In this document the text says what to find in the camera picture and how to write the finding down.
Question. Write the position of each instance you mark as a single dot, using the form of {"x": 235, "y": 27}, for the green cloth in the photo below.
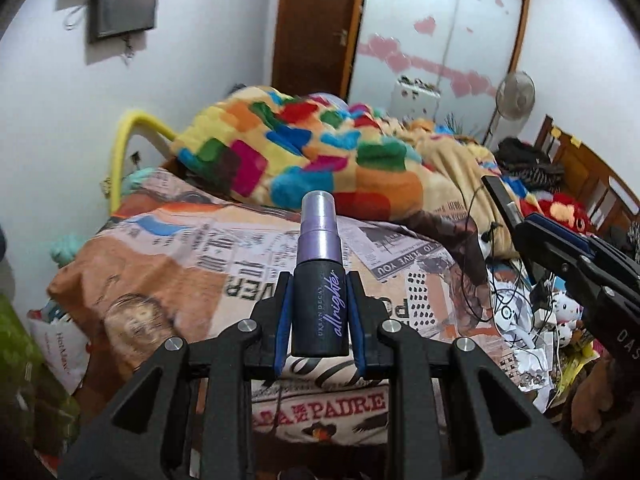
{"x": 30, "y": 360}

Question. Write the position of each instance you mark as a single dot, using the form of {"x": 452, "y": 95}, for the teal plush toy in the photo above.
{"x": 64, "y": 250}

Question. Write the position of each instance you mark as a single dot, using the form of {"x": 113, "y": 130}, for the white cat plush toy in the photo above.
{"x": 565, "y": 307}

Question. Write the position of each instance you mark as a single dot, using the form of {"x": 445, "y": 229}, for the purple spray bottle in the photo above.
{"x": 320, "y": 310}

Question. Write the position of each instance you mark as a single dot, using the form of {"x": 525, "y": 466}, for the red plush toy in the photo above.
{"x": 565, "y": 210}

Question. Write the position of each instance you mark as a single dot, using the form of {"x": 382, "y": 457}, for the standing fan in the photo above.
{"x": 515, "y": 95}

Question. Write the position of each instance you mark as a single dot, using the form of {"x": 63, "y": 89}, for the beige and brown blanket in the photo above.
{"x": 450, "y": 165}

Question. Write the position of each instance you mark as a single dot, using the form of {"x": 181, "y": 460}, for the brown wooden door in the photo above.
{"x": 315, "y": 25}

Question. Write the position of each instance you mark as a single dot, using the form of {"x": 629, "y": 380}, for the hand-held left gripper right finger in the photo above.
{"x": 357, "y": 330}

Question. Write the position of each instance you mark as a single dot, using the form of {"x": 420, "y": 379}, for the wall monitor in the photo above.
{"x": 122, "y": 10}

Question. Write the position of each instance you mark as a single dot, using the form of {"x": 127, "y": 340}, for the white bag with red print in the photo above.
{"x": 60, "y": 355}

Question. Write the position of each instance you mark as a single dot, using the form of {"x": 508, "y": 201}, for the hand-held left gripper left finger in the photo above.
{"x": 282, "y": 330}

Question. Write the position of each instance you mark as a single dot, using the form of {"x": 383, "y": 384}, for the white wardrobe with pink stickers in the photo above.
{"x": 450, "y": 25}

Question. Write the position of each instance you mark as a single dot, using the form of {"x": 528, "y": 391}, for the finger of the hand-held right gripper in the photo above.
{"x": 555, "y": 260}
{"x": 560, "y": 232}

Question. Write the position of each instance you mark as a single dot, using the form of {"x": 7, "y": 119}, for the pile of dark clothes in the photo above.
{"x": 530, "y": 160}

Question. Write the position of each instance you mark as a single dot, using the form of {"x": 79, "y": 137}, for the colourful patchwork blanket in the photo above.
{"x": 300, "y": 160}

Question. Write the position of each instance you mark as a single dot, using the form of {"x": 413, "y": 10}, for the yellow foam pipe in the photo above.
{"x": 120, "y": 160}

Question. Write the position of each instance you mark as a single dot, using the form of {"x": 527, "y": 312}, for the wooden headboard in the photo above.
{"x": 580, "y": 170}

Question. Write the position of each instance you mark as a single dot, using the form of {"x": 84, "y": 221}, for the newspaper print blanket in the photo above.
{"x": 175, "y": 260}

